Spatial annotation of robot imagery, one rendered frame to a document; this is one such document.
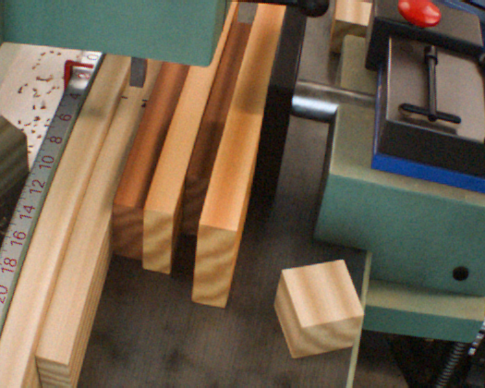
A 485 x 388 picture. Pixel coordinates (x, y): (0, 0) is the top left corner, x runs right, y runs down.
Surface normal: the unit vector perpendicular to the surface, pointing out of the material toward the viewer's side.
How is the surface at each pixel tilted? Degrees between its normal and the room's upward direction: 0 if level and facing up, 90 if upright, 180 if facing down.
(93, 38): 90
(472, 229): 90
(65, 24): 90
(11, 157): 90
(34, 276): 0
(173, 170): 0
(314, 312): 0
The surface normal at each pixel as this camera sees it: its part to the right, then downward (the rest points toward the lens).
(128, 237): -0.17, 0.72
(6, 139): 0.10, -0.66
